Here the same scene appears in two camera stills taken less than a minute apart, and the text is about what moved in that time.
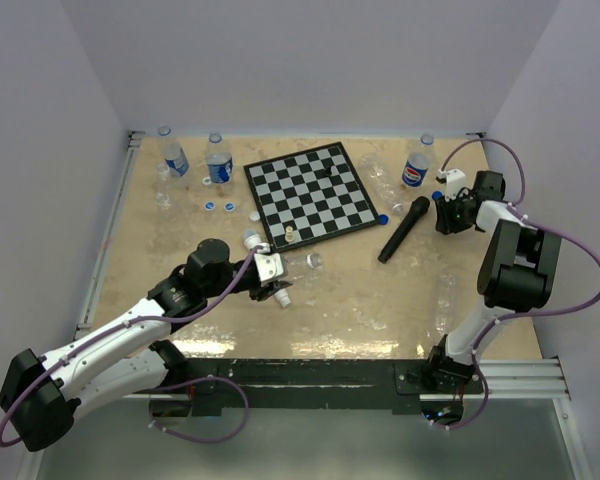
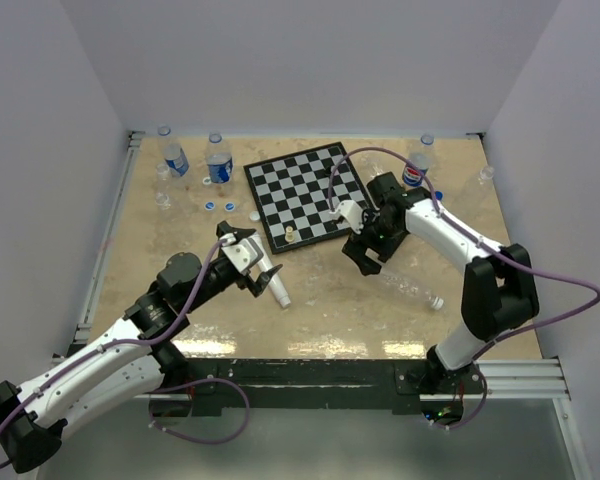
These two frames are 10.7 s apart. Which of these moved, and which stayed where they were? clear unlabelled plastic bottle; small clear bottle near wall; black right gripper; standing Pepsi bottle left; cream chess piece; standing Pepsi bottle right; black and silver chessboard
Moved: black right gripper
Stayed: small clear bottle near wall; cream chess piece; clear unlabelled plastic bottle; black and silver chessboard; standing Pepsi bottle left; standing Pepsi bottle right
